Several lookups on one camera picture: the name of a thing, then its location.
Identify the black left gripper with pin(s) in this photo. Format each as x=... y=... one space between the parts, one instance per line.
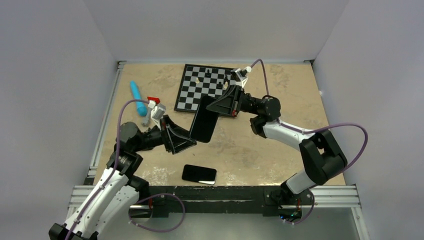
x=175 y=137

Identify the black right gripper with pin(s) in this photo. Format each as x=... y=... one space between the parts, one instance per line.
x=228 y=104

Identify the black smartphone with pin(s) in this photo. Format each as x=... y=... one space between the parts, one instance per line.
x=199 y=174

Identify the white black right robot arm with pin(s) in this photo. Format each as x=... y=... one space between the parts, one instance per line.
x=321 y=155

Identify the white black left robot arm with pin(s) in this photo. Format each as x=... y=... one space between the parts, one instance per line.
x=118 y=187

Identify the black chess piece middle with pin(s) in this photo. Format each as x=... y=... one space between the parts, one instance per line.
x=219 y=85

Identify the black white chessboard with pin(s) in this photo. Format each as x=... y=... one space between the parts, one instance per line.
x=189 y=94

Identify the blue grey red tool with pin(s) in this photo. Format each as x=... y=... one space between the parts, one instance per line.
x=143 y=109

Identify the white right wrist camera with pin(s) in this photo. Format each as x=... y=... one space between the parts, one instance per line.
x=241 y=75

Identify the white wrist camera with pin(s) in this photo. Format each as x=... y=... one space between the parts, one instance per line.
x=157 y=111
x=241 y=75

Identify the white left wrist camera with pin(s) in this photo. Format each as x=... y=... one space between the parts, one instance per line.
x=157 y=111

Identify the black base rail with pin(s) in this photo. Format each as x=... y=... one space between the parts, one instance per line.
x=267 y=200

